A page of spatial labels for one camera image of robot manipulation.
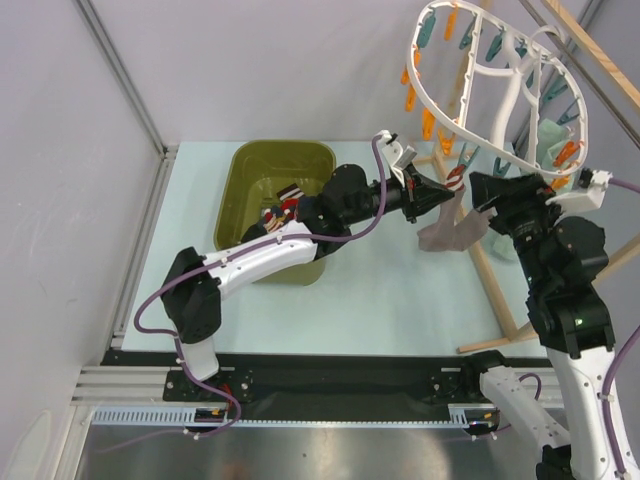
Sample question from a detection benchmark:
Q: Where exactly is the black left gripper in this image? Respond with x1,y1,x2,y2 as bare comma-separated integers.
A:
341,163,452,226

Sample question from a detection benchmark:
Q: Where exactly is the grey beige sock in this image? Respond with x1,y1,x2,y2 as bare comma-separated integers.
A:
417,167,470,252
444,209,494,252

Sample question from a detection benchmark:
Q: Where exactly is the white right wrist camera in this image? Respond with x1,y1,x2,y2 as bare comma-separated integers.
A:
545,168,612,215

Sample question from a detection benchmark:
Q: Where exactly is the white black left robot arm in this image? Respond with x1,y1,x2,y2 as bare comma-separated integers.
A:
161,164,454,400

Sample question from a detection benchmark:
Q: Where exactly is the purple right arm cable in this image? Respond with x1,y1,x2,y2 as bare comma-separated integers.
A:
469,177,640,480

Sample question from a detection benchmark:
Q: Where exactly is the black sock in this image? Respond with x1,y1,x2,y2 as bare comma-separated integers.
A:
241,222,268,244

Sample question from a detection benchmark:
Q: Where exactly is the aluminium frame post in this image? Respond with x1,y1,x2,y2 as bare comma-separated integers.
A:
74,0,169,156

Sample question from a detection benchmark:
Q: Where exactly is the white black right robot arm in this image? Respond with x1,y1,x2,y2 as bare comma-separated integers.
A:
461,169,639,479

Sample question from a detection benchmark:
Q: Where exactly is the white slotted cable duct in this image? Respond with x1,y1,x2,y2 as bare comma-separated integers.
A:
92,403,496,429

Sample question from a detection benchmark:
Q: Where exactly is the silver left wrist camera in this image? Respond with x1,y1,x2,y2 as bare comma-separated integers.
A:
375,130,417,186

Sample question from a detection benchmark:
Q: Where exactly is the mustard yellow striped sock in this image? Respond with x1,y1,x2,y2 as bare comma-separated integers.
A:
277,183,305,203

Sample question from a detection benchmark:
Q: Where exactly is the white round clip hanger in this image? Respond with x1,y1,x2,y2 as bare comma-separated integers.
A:
401,1,589,179

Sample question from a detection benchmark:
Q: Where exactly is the mint green cloth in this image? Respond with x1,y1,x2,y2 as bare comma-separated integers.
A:
487,117,574,261

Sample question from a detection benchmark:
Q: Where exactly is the wooden hanger stand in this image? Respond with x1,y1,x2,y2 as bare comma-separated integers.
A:
402,1,639,354

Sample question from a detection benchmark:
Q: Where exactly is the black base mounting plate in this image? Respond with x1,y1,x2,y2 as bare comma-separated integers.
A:
102,351,487,412

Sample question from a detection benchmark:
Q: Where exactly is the olive green plastic basket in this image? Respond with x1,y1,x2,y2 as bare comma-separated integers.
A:
214,140,337,286

